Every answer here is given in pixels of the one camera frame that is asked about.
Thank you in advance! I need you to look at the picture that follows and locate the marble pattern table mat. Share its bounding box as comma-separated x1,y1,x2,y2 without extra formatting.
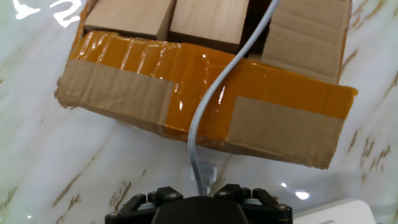
0,0,398,224

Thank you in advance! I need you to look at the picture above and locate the thin white cable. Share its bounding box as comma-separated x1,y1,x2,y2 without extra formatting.
187,0,282,197

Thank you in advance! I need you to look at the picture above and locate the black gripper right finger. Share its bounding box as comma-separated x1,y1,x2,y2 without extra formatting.
213,183,294,224

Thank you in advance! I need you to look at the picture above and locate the white four-socket power strip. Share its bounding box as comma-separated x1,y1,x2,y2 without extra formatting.
292,198,377,224

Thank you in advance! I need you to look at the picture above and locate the pale wooden block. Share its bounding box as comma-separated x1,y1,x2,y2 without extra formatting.
169,0,250,55
84,0,177,41

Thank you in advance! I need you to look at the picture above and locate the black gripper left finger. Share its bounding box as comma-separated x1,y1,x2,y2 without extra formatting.
104,185,184,224

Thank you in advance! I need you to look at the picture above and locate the cardboard box with orange tape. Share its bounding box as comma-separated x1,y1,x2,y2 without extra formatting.
54,0,359,170

